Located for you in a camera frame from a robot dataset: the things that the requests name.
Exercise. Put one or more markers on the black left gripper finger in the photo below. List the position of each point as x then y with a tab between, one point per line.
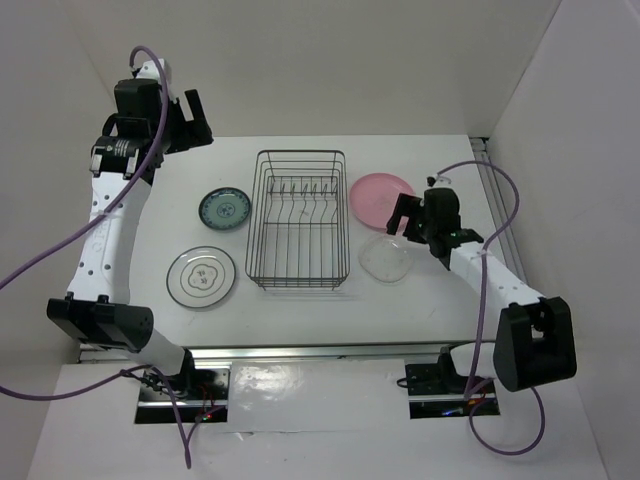
198	127
178	113

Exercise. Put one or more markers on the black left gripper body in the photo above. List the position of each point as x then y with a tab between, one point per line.
181	135

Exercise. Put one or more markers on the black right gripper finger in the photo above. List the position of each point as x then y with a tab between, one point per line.
397	222
413	206

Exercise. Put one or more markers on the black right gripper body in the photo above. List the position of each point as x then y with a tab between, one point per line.
424	227

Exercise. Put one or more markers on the clear glass plate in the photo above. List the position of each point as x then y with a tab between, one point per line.
383	258

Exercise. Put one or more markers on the pink plastic plate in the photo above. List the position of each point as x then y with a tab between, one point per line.
373	198

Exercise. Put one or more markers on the blue green patterned plate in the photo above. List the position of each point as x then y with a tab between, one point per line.
224	208

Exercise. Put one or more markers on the white plate with dark rim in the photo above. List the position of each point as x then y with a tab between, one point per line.
201	277

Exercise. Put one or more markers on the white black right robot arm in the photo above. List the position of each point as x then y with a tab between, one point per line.
534	344

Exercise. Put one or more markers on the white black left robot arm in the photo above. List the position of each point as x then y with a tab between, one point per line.
96	308

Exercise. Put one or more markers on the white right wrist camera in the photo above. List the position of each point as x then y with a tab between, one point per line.
438	181

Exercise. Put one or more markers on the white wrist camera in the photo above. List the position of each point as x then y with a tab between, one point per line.
149	70
438	181

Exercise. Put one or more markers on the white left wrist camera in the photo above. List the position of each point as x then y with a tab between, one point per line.
149	70

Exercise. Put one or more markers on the aluminium side rail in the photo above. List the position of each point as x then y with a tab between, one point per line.
499	195

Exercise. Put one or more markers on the dark wire dish rack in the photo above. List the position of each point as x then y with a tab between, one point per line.
298	235

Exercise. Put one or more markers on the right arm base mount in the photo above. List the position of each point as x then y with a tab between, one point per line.
433	393

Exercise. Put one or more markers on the aluminium front rail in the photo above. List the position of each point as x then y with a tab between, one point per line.
317	352

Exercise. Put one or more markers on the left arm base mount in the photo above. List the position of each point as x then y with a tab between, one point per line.
206	399

